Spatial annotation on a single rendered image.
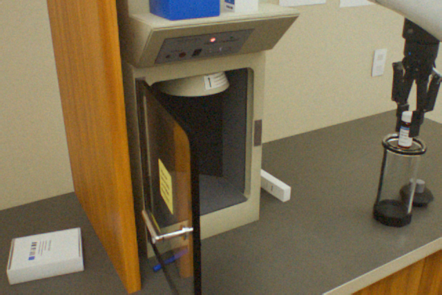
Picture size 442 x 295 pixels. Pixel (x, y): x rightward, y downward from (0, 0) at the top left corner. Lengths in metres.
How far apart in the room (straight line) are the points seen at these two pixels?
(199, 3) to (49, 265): 0.66
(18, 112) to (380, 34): 1.39
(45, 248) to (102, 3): 0.62
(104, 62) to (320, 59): 1.12
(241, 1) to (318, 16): 0.85
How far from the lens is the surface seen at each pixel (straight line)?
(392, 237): 1.26
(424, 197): 1.39
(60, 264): 1.11
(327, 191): 1.40
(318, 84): 1.80
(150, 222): 0.77
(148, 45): 0.82
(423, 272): 1.40
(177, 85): 1.01
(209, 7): 0.83
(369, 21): 1.92
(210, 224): 1.16
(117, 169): 0.87
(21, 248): 1.17
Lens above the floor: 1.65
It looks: 23 degrees down
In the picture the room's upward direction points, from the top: straight up
